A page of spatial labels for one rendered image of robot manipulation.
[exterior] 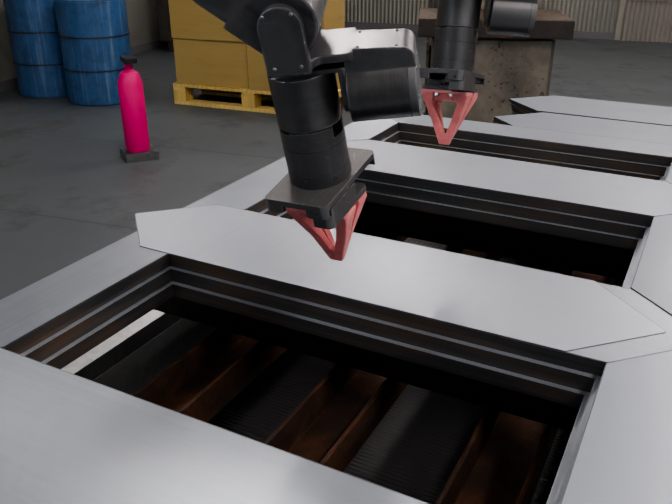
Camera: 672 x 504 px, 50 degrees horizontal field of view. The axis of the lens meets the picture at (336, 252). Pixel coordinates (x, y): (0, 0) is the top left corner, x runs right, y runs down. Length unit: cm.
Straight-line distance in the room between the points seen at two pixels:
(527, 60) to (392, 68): 316
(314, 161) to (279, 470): 26
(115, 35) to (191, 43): 58
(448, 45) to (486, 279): 32
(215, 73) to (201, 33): 30
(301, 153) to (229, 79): 489
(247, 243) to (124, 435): 41
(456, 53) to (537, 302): 35
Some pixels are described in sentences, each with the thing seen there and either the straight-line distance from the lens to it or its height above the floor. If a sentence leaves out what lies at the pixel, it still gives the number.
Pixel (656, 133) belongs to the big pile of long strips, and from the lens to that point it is 174.
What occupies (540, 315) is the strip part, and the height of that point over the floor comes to 87.
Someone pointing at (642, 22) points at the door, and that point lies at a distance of 950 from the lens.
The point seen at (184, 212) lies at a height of 87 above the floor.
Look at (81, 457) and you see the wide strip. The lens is 65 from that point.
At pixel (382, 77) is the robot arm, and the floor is 116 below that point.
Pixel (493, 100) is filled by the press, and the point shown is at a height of 46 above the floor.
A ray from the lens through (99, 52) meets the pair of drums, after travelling 577.
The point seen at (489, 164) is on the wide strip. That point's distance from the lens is 135.
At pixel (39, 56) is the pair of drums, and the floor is 33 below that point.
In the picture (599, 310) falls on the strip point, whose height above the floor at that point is 87.
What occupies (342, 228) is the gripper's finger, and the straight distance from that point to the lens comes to 67.
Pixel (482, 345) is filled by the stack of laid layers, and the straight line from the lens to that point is 80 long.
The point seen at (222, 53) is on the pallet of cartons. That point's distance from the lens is 549.
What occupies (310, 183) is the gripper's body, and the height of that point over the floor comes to 106.
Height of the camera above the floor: 127
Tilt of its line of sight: 25 degrees down
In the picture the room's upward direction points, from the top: straight up
